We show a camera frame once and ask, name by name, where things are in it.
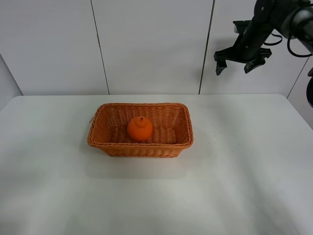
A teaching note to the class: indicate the orange woven wicker basket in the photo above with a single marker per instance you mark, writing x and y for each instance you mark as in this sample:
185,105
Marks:
172,129

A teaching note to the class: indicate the orange dekopon fruit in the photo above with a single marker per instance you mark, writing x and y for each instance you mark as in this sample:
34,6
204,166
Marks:
139,128

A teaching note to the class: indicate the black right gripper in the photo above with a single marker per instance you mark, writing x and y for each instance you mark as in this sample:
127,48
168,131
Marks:
252,35

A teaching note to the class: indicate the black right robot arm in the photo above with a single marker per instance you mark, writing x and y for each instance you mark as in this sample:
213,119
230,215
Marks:
293,19

